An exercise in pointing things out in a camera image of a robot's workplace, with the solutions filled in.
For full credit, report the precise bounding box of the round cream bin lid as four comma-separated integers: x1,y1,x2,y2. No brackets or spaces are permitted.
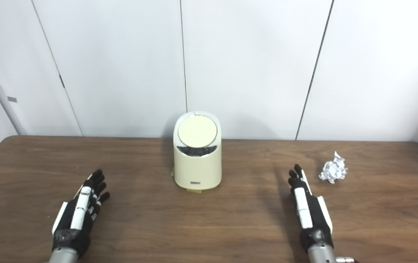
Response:
178,114,218,148

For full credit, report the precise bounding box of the white and black right hand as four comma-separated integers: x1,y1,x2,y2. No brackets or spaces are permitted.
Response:
288,164,334,252

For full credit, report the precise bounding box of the cream-colored bin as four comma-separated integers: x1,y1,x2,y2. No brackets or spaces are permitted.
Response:
173,111,222,191

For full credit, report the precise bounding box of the white and black left hand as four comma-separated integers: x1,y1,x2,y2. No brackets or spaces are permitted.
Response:
51,169,111,256

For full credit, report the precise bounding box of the white paper ball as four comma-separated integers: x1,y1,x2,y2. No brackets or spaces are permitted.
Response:
319,151,349,184

